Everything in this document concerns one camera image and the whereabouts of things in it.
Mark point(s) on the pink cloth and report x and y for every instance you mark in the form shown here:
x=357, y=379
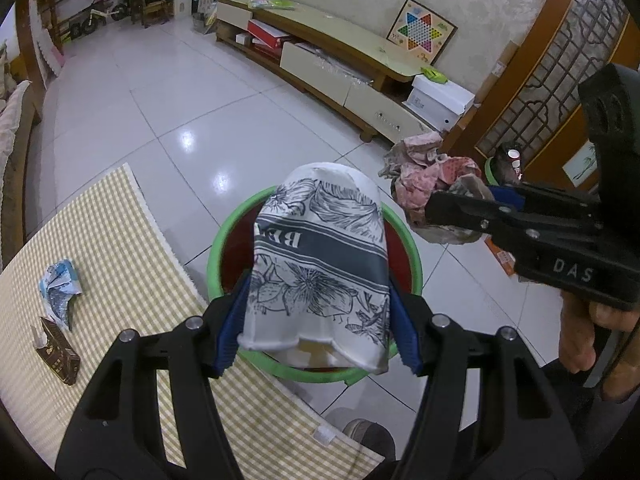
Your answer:
x=420, y=180

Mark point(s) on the small green item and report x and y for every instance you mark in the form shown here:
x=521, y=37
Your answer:
x=434, y=75

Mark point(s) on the striped beige sofa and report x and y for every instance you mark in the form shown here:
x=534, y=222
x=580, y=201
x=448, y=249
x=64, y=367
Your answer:
x=12, y=135

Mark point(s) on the yellow checked tablecloth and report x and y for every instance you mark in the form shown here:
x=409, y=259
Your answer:
x=115, y=260

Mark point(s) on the small framed picture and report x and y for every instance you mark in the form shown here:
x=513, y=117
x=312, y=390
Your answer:
x=580, y=162

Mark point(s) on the wooden chair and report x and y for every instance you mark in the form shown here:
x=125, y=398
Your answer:
x=156, y=12

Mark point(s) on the brown chocolate wrapper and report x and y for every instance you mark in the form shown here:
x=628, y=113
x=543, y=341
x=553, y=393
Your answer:
x=57, y=355

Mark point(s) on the person's right hand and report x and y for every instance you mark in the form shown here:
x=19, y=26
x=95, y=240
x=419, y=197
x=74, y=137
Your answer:
x=575, y=330

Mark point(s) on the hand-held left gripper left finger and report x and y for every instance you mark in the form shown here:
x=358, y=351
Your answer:
x=230, y=335

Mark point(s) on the chinese checkers board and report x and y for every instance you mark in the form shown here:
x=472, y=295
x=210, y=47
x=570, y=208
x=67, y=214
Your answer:
x=421, y=30

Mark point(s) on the wooden lattice screen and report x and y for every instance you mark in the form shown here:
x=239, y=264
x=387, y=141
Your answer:
x=540, y=60

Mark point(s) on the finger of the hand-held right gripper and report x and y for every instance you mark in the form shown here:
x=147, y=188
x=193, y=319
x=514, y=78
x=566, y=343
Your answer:
x=507, y=196
x=465, y=210

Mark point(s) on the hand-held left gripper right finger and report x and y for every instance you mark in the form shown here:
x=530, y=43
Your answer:
x=405, y=335

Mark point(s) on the low wooden television cabinet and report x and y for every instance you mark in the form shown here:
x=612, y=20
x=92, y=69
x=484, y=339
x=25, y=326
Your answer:
x=330, y=45

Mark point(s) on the red folder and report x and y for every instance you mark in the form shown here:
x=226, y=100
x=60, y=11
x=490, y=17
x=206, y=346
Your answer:
x=267, y=32

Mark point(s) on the green packet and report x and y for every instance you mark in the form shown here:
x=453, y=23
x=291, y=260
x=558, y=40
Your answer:
x=272, y=4

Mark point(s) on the person's grey shoe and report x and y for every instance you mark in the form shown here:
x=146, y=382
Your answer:
x=367, y=437

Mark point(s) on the orange box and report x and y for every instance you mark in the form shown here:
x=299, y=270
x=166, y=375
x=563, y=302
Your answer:
x=500, y=257

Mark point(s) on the green plastic bin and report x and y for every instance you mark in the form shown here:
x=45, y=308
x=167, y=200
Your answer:
x=227, y=240

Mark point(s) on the blue white plastic wrapper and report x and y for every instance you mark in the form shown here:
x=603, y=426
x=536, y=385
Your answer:
x=60, y=285

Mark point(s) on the white storage box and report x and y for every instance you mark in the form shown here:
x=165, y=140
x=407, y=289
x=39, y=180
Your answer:
x=440, y=102

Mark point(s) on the white balance bike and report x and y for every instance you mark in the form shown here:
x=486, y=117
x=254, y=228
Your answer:
x=95, y=15

